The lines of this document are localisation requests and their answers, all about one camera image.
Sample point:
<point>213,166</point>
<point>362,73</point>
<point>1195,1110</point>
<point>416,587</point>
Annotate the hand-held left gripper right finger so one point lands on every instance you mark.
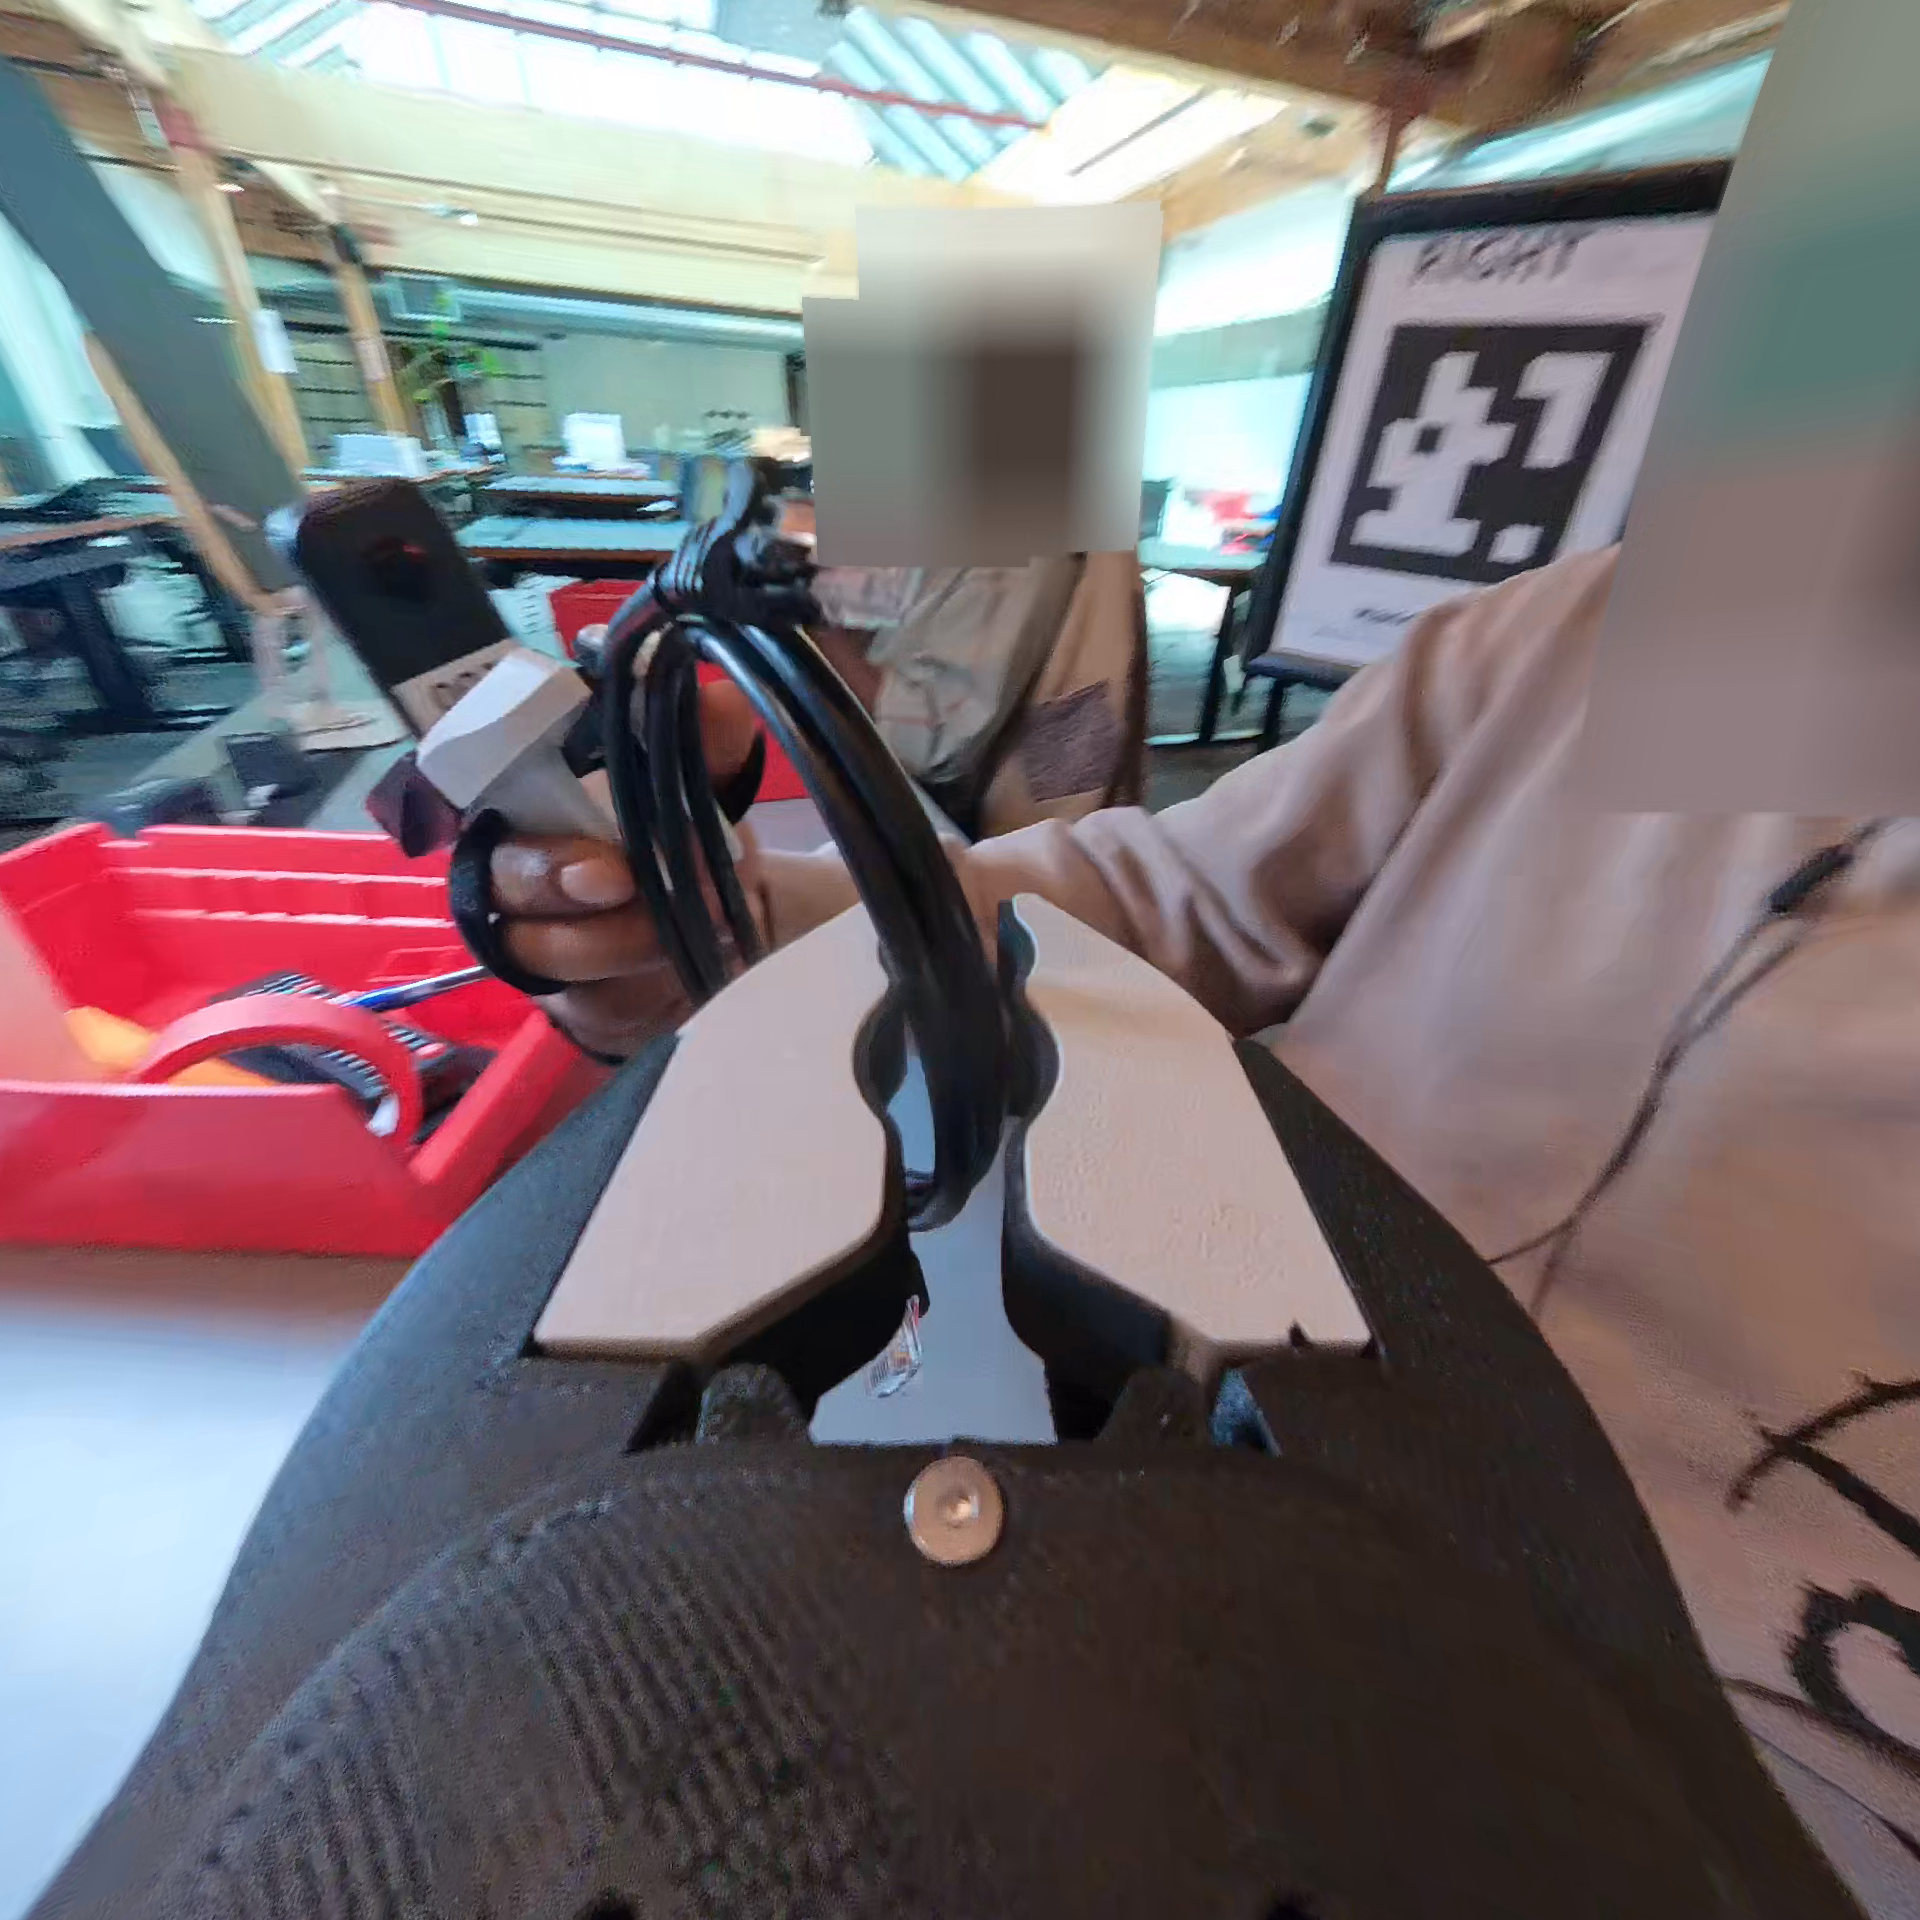
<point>1184,1185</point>

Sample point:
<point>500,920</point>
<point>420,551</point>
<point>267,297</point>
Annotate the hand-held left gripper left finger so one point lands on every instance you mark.
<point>719,1185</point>

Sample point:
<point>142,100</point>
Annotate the blue pen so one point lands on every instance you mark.
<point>420,985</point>

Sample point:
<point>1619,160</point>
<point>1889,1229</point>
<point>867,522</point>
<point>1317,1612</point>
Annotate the black calculator coloured keys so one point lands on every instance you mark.
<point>300,985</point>

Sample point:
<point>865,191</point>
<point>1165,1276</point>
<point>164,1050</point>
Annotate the red tape roll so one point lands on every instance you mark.
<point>285,1023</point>

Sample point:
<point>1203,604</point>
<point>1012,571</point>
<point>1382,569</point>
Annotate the orange plastic tool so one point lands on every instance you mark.
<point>106,1043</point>

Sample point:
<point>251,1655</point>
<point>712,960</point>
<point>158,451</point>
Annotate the black framed marker sign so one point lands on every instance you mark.
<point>1501,451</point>

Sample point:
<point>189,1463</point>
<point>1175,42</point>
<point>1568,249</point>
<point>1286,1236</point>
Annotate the black board wooden frame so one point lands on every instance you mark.
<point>135,300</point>

